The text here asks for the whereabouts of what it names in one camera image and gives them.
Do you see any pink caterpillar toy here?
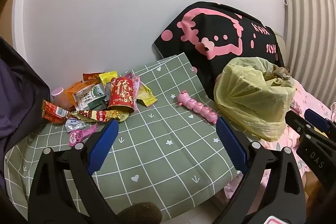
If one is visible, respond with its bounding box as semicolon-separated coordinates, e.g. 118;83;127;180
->
176;91;219;125

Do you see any orange snack packet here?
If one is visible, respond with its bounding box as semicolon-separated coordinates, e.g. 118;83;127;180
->
64;81;91;110

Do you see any small white wrapper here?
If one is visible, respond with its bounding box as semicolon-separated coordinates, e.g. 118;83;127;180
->
64;117;87;133

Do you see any red cylindrical can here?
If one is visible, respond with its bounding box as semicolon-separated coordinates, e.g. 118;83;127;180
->
107;77;137;113

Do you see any red snack packet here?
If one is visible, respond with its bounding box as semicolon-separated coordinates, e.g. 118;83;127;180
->
41;99;71;125

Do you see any green white snack packet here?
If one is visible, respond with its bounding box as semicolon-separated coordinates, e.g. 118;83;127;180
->
73;83;108;110

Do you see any bin with yellow bag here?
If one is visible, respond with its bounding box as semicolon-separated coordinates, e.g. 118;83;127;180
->
213;57;296;142

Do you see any beige headboard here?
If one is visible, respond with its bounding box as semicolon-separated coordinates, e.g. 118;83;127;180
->
275;34;288;67

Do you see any striped curtain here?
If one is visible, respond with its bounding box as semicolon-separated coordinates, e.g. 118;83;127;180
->
283;0;336;106

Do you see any pink wrapper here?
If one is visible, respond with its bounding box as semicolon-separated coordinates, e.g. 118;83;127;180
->
68;124;98;147

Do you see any gold red wrapper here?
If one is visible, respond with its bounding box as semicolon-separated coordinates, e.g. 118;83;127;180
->
71;108;130;123

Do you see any pink cup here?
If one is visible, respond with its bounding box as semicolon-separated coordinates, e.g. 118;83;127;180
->
51;87;69;110

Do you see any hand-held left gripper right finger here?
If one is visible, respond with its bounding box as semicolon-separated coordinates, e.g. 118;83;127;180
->
213;117;307;224

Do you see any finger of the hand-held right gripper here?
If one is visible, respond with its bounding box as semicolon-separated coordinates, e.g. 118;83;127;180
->
285;110;320;137
304;108;336;139

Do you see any yellow wafer packet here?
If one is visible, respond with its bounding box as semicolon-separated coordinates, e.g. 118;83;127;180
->
99;71;118;89

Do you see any small orange packet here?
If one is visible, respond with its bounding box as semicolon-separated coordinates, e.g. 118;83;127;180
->
83;72;104;82

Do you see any black pink-printed blanket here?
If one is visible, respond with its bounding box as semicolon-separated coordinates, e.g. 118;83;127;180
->
153;1;286;109

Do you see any green checked tablecloth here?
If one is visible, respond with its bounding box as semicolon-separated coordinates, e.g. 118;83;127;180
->
4;53;248;222

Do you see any purple yellow snack packet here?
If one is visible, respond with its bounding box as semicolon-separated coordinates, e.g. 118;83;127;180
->
123;72;158;108

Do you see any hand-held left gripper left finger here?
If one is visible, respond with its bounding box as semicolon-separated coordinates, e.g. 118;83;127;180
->
28;119;120;224

